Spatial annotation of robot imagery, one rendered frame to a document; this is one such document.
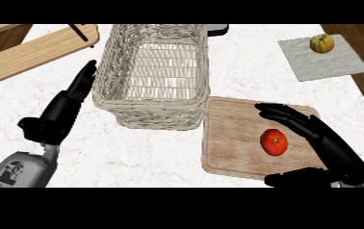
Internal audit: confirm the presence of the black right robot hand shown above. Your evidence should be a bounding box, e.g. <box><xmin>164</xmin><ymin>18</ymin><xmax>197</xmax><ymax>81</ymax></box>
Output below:
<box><xmin>253</xmin><ymin>102</ymin><xmax>364</xmax><ymax>189</ymax></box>

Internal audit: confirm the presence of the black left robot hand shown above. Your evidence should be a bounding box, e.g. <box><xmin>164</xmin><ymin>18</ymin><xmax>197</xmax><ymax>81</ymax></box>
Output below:
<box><xmin>18</xmin><ymin>59</ymin><xmax>99</xmax><ymax>146</ymax></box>

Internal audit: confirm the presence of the red tomato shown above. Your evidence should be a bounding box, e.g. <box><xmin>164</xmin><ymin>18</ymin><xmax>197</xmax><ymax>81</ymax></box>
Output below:
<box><xmin>259</xmin><ymin>128</ymin><xmax>290</xmax><ymax>158</ymax></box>

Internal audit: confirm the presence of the wooden cutting board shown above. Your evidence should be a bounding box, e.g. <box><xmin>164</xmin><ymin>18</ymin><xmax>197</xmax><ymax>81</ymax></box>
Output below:
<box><xmin>200</xmin><ymin>95</ymin><xmax>330</xmax><ymax>181</ymax></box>

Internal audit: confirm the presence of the pale wicker basket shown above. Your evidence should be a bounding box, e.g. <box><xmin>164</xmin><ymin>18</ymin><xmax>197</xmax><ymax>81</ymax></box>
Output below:
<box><xmin>90</xmin><ymin>24</ymin><xmax>212</xmax><ymax>132</ymax></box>

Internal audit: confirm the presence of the pale wooden drawer front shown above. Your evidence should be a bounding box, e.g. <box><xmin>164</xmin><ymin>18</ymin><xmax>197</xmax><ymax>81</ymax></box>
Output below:
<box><xmin>0</xmin><ymin>24</ymin><xmax>101</xmax><ymax>82</ymax></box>

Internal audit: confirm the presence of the brown wooden panel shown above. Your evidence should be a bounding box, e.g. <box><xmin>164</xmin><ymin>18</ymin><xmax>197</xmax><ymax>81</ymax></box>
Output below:
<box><xmin>0</xmin><ymin>24</ymin><xmax>34</xmax><ymax>52</ymax></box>

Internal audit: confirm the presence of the brown wooden cabinet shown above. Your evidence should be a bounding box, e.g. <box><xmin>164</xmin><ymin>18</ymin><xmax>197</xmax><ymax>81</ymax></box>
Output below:
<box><xmin>320</xmin><ymin>24</ymin><xmax>364</xmax><ymax>96</ymax></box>

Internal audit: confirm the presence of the yellow-green squash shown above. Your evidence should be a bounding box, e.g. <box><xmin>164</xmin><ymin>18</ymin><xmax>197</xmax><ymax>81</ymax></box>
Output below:
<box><xmin>309</xmin><ymin>33</ymin><xmax>336</xmax><ymax>55</ymax></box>

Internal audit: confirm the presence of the dark grey appliance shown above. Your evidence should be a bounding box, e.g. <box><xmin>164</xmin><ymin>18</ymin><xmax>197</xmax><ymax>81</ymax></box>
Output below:
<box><xmin>206</xmin><ymin>24</ymin><xmax>231</xmax><ymax>38</ymax></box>

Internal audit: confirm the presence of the black drawer handle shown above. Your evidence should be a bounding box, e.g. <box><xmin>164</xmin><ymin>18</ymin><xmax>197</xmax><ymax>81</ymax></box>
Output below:
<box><xmin>67</xmin><ymin>24</ymin><xmax>90</xmax><ymax>43</ymax></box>

